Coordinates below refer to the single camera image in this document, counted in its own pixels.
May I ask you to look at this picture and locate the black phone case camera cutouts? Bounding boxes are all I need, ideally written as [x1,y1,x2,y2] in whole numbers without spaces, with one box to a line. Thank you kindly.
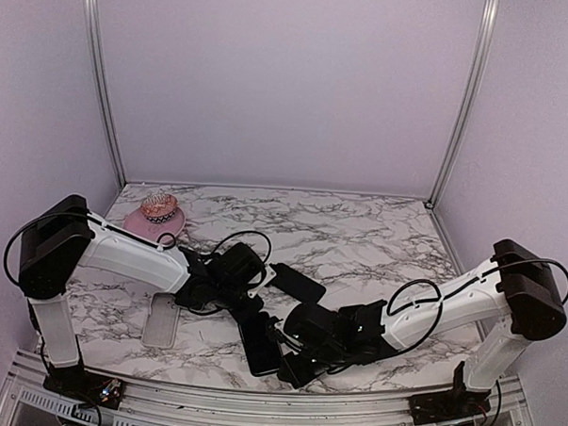
[238,311,282,377]

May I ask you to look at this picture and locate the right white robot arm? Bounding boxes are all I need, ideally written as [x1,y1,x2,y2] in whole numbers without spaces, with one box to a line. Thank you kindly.
[275,238,568,417]

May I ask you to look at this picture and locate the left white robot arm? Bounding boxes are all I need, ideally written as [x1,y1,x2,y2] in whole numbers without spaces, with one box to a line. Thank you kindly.
[9,194,276,398]

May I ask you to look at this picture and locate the black phone upper centre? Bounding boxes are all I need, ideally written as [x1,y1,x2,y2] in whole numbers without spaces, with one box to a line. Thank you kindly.
[270,263,326,304]

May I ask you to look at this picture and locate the grey silicone phone case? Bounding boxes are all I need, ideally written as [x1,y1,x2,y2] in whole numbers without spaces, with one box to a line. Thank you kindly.
[140,292,181,350]

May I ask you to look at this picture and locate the pink plate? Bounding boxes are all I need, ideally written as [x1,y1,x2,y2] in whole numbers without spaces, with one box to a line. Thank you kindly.
[123,208,186,242]

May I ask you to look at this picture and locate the patterned red bowl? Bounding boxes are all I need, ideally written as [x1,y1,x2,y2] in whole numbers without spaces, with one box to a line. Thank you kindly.
[139,193,179,223]

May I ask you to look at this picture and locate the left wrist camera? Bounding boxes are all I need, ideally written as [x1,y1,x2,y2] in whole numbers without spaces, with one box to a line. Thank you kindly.
[247,264,277,299]

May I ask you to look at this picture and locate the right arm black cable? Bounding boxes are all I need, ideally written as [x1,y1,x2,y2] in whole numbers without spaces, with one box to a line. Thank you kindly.
[383,253,568,363]

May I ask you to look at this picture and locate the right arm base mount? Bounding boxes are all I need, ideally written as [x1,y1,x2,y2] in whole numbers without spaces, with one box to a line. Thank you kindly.
[409,362,491,426]

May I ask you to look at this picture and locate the front aluminium rail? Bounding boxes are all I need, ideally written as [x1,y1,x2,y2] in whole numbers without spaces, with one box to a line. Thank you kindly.
[0,351,542,426]

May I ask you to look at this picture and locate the left aluminium frame post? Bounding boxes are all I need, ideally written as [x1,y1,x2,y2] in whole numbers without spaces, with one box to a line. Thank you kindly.
[83,0,127,188]

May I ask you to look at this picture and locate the aluminium frame post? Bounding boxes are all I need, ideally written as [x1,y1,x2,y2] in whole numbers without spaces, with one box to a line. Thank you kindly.
[426,0,501,210]
[83,0,127,188]

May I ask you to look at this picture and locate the right aluminium frame post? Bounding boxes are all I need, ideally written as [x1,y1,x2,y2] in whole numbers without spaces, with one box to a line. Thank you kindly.
[426,0,501,210]

